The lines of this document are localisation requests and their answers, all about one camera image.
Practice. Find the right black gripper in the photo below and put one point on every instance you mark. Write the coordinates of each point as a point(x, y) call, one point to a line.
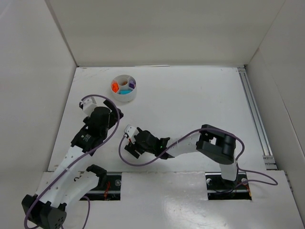
point(134, 145)

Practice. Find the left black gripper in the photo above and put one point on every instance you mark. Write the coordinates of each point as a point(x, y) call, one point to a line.
point(114, 110)

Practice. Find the long teal lego brick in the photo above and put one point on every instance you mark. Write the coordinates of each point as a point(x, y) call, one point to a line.
point(123, 92)

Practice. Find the orange lego brick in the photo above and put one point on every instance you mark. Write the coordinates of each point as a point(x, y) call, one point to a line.
point(115, 87)

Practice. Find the white round divided container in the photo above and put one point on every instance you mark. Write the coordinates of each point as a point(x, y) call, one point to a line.
point(127, 97)

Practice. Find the purple oval lego plate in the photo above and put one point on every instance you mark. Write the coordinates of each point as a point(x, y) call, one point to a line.
point(132, 84)

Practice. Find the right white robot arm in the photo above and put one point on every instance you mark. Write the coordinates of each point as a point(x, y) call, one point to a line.
point(214, 143)

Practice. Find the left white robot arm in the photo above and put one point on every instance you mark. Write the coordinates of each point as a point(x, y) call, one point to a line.
point(75, 176)

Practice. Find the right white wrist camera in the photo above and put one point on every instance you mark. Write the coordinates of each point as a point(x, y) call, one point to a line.
point(130, 132)

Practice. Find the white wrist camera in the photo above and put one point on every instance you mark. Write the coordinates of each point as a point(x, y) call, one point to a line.
point(130, 132)
point(88, 105)

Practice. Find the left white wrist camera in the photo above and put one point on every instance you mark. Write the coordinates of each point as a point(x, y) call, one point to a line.
point(88, 105)

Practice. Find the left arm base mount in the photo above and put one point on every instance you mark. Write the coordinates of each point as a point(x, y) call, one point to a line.
point(108, 190)

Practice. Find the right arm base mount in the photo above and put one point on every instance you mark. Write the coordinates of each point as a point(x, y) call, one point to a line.
point(221, 189)

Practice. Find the aluminium rail right side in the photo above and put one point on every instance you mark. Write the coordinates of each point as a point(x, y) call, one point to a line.
point(268, 157)

